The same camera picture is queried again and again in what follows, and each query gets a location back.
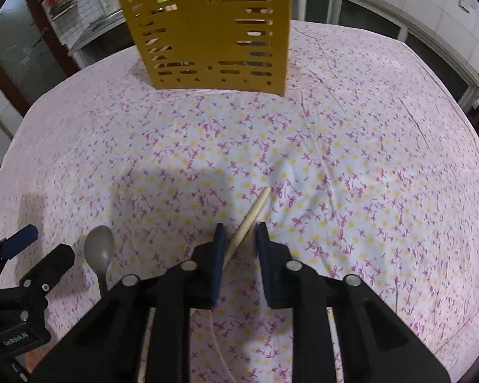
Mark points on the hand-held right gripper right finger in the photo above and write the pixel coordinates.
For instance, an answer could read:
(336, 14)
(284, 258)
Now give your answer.
(265, 271)

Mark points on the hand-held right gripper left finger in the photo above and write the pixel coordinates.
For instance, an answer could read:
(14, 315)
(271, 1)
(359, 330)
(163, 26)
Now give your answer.
(218, 271)

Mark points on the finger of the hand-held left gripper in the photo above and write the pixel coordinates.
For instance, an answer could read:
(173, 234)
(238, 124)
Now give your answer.
(20, 240)
(54, 263)

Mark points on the metal spoon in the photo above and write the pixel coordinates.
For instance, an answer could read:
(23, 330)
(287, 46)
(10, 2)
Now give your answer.
(99, 245)

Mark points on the wooden chopstick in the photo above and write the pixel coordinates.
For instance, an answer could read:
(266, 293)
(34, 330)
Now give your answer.
(252, 213)

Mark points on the yellow slotted utensil holder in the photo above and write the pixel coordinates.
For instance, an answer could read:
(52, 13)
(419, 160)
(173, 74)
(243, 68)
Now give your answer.
(207, 8)

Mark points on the floral tablecloth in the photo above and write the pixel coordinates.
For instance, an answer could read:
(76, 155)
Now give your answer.
(343, 147)

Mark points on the steel kitchen sink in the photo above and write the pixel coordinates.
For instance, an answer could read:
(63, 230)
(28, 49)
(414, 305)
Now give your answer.
(95, 32)

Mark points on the white bottle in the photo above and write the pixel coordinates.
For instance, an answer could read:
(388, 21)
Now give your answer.
(103, 4)

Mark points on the white kitchen cabinet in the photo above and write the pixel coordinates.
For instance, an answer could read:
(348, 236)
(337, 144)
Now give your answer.
(363, 12)

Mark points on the white wall socket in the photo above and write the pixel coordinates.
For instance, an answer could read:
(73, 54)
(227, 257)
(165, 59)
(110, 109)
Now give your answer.
(464, 4)

